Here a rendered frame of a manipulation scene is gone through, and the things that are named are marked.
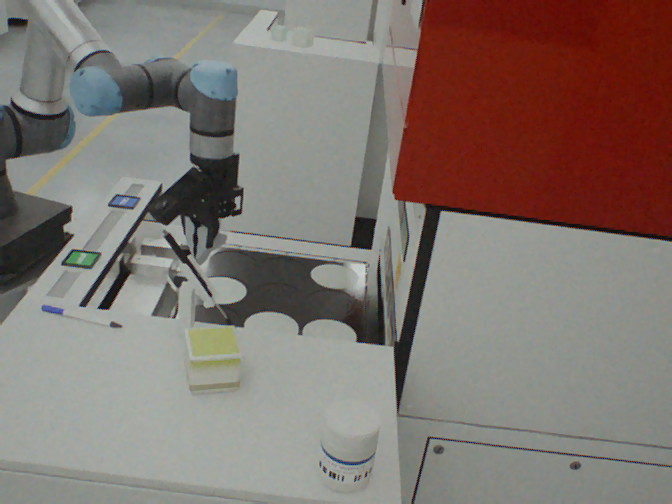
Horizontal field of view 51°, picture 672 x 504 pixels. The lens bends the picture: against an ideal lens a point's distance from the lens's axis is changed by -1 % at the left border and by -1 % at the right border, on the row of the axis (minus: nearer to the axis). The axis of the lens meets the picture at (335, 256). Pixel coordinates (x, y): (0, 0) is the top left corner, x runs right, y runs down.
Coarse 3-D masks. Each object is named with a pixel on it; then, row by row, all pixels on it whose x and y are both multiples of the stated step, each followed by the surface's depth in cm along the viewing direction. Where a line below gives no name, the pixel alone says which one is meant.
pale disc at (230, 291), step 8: (216, 280) 141; (224, 280) 141; (232, 280) 142; (216, 288) 138; (224, 288) 138; (232, 288) 139; (240, 288) 139; (216, 296) 135; (224, 296) 136; (232, 296) 136; (240, 296) 137
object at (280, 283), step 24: (216, 264) 147; (240, 264) 148; (264, 264) 149; (288, 264) 150; (312, 264) 151; (336, 264) 153; (264, 288) 141; (288, 288) 142; (312, 288) 143; (360, 288) 145; (216, 312) 131; (240, 312) 132; (288, 312) 134; (312, 312) 135; (336, 312) 136; (360, 312) 137; (360, 336) 130
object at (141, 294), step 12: (132, 276) 142; (144, 276) 142; (132, 288) 138; (144, 288) 139; (156, 288) 139; (168, 288) 144; (120, 300) 134; (132, 300) 134; (144, 300) 135; (156, 300) 135; (132, 312) 131; (144, 312) 131; (156, 312) 135
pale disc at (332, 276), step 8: (312, 272) 148; (320, 272) 149; (328, 272) 149; (336, 272) 150; (344, 272) 150; (352, 272) 151; (320, 280) 146; (328, 280) 146; (336, 280) 147; (344, 280) 147; (352, 280) 148; (336, 288) 144
